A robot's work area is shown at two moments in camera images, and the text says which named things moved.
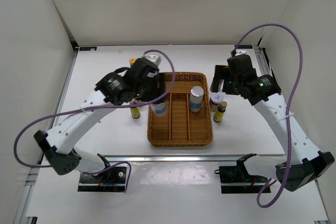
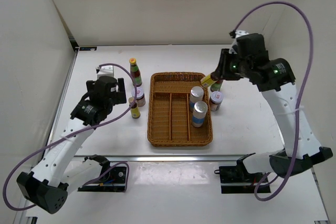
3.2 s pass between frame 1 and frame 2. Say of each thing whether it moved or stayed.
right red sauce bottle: stayed
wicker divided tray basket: stayed
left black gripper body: moved
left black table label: stayed
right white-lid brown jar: stayed
